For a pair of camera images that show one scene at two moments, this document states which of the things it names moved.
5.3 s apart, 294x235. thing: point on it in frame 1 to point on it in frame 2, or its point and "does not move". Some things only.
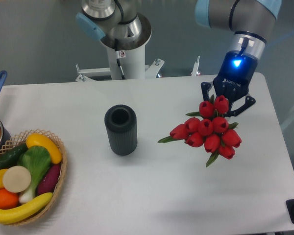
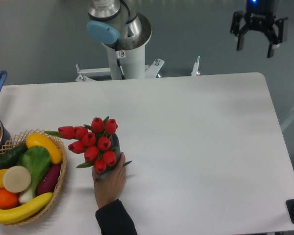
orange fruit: [4, 199] does not move
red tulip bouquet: [210, 129] to [94, 142]
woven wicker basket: [20, 138] does not move
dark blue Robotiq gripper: [232, 81] to [259, 14]
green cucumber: [10, 158] does not move
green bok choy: [37, 159] does not move
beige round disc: [16, 179] does not move
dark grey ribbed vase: [120, 122] to [115, 146]
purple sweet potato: [49, 179] does not move
